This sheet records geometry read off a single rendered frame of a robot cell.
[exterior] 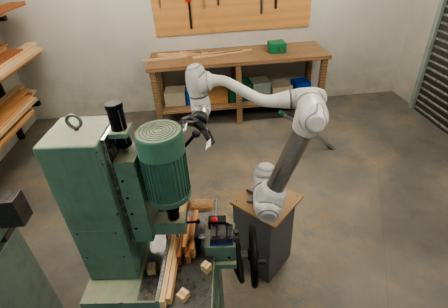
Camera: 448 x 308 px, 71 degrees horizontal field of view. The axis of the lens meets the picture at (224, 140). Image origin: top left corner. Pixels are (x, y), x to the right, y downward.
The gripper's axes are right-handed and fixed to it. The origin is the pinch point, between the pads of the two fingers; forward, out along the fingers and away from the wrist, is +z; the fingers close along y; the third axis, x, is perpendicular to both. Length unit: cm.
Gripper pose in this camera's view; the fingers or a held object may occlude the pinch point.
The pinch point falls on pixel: (196, 139)
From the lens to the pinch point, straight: 143.4
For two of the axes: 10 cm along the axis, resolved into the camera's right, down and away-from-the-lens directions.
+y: -7.8, -5.4, -3.3
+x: 6.3, -6.5, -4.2
